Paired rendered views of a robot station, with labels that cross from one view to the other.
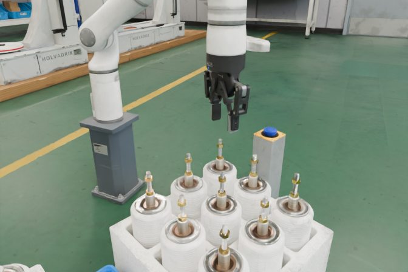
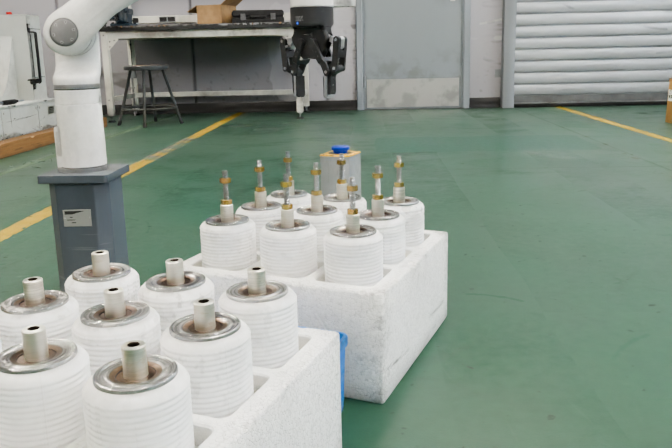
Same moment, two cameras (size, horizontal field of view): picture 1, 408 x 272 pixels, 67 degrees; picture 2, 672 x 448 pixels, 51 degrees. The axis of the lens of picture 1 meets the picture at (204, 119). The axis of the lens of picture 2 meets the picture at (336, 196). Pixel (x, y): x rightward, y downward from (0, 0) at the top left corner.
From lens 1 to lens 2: 0.73 m
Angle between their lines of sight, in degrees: 25
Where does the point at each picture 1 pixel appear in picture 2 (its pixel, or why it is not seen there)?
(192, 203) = not seen: hidden behind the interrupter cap
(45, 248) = not seen: hidden behind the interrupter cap
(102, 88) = (82, 113)
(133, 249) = (221, 273)
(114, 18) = (111, 1)
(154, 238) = (242, 260)
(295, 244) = (411, 242)
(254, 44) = not seen: outside the picture
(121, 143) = (113, 205)
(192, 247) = (308, 233)
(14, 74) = not seen: outside the picture
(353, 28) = (373, 98)
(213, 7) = not seen: outside the picture
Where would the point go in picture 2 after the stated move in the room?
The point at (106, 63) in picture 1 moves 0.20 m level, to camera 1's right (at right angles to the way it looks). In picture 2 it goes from (88, 74) to (185, 70)
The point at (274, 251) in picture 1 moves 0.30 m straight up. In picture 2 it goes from (398, 224) to (397, 45)
